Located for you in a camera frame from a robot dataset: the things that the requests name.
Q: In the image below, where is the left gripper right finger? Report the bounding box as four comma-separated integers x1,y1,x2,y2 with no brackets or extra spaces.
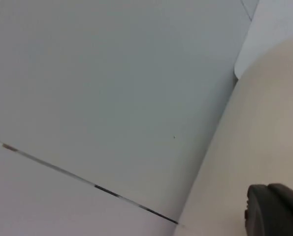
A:
267,183,293,215

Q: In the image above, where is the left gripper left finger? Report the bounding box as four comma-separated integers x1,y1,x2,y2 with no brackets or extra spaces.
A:
244,184,293,236

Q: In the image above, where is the cream box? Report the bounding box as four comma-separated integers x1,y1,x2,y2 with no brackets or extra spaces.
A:
177,36,293,236

